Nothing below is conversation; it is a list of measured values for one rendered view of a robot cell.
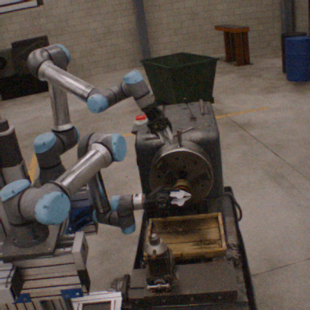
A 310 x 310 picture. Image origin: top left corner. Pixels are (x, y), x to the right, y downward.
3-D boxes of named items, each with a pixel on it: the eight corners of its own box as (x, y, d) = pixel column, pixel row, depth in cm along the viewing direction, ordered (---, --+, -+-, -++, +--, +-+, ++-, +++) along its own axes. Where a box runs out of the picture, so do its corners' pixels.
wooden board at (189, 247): (150, 224, 190) (149, 218, 188) (221, 219, 185) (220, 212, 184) (144, 262, 162) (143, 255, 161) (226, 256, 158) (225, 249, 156)
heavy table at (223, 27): (216, 58, 1102) (213, 25, 1064) (230, 56, 1107) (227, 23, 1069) (237, 66, 955) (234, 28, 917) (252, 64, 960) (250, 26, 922)
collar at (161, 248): (145, 243, 134) (144, 236, 133) (167, 241, 133) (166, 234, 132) (143, 256, 126) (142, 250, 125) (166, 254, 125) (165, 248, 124)
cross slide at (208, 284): (126, 276, 146) (124, 268, 145) (233, 269, 141) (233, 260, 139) (120, 306, 131) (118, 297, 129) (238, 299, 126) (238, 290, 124)
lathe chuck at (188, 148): (152, 198, 200) (148, 143, 188) (212, 196, 197) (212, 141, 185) (151, 207, 192) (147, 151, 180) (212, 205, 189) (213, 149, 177)
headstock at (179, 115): (148, 160, 264) (140, 107, 249) (216, 153, 258) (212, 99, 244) (140, 204, 210) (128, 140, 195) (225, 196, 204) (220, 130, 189)
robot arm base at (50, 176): (37, 188, 178) (31, 170, 174) (43, 175, 192) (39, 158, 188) (66, 184, 178) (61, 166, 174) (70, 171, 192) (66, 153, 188)
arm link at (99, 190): (64, 138, 160) (91, 228, 181) (83, 139, 155) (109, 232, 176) (79, 126, 169) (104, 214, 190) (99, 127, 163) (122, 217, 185)
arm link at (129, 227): (120, 223, 184) (116, 205, 180) (140, 227, 179) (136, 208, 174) (112, 232, 178) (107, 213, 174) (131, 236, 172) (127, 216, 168)
